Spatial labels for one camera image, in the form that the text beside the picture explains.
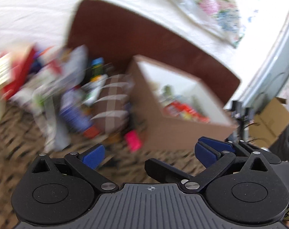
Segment white bed sheet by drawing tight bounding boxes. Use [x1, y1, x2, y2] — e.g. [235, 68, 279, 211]
[0, 0, 289, 105]

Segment patterned brown rug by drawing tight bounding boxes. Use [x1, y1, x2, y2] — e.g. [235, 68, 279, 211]
[0, 100, 207, 220]

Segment green and blue can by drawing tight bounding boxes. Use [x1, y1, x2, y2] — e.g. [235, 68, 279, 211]
[90, 58, 106, 81]

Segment floral printed cloth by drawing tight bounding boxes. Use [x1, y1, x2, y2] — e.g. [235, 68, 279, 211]
[156, 0, 245, 49]

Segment black stand with cables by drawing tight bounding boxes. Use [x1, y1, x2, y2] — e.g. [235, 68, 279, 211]
[224, 100, 257, 144]

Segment small red packet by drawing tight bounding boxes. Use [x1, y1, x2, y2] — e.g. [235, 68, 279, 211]
[84, 125, 102, 139]

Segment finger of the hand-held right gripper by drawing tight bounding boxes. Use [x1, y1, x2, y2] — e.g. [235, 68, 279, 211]
[198, 137, 282, 165]
[144, 159, 195, 184]

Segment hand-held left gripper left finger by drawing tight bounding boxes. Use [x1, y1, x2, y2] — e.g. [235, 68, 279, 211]
[30, 144, 119, 193]

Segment grey white packet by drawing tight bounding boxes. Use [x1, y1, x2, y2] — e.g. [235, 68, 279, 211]
[32, 86, 72, 152]

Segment red packets in box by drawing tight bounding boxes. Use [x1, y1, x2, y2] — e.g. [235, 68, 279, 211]
[162, 100, 210, 123]

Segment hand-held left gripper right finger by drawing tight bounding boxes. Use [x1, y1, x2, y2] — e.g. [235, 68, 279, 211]
[183, 141, 271, 194]

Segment white tube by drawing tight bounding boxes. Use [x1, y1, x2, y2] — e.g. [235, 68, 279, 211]
[84, 75, 109, 106]

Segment white plastic bag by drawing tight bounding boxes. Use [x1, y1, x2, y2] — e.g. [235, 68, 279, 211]
[51, 45, 89, 89]

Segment small flat cardboard box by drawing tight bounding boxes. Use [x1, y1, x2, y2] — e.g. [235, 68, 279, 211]
[248, 97, 289, 149]

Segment yellow green box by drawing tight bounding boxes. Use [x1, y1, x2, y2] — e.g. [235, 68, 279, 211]
[0, 52, 12, 86]

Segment cardboard box container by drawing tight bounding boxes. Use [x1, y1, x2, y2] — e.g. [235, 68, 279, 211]
[125, 55, 240, 152]

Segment red box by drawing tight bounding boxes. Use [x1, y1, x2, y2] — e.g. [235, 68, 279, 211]
[0, 46, 38, 101]

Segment brown striped football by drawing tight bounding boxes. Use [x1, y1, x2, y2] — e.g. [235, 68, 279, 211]
[91, 74, 135, 134]

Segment pink small packet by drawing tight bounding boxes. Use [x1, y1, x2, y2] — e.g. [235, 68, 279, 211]
[124, 130, 144, 152]

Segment blue snack packet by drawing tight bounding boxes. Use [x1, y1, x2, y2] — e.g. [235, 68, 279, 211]
[60, 89, 95, 134]

